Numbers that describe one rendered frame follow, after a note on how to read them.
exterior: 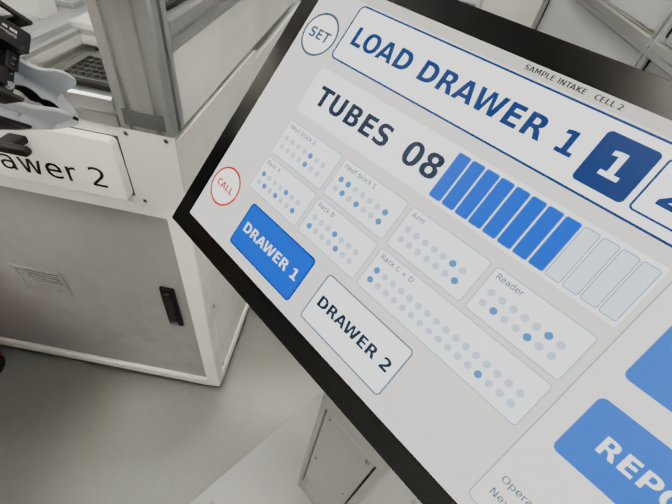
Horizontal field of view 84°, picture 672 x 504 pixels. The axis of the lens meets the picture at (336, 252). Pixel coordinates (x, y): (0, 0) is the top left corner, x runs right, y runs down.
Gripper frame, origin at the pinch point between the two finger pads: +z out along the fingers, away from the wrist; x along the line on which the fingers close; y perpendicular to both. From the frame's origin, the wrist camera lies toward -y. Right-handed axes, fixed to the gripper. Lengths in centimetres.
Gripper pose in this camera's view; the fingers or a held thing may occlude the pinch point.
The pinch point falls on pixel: (61, 115)
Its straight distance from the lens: 53.3
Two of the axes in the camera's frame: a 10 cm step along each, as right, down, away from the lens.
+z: 2.5, 1.0, 9.6
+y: 9.7, 0.0, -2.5
